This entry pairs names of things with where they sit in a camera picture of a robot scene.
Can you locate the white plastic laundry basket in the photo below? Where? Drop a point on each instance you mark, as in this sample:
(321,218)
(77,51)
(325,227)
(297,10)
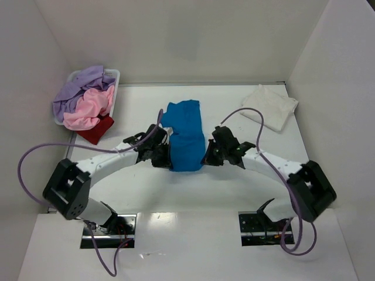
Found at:
(115,79)

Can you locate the lavender t shirt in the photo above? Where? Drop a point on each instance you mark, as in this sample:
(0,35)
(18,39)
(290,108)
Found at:
(79,87)

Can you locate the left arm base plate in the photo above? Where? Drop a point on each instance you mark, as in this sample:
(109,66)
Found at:
(112,237)

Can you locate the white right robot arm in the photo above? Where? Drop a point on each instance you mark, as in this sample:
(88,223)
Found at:
(310,192)

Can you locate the pink t shirt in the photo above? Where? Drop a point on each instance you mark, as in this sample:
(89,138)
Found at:
(89,108)

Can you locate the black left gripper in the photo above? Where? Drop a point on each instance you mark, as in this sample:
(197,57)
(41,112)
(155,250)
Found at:
(163,156)

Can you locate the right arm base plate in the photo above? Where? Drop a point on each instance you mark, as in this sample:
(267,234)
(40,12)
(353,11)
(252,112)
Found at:
(257,230)

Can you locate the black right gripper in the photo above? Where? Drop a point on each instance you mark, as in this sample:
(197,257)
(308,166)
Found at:
(210,155)

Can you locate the white folded t shirt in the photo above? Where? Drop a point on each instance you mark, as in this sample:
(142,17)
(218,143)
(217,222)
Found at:
(274,107)

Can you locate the red t shirt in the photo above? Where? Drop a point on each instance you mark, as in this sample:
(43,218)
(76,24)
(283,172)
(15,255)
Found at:
(94,134)

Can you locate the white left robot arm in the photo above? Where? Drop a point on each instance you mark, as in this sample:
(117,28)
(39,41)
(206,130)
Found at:
(68,189)

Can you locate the blue t shirt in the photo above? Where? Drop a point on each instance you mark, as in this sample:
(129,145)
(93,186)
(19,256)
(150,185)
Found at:
(188,144)

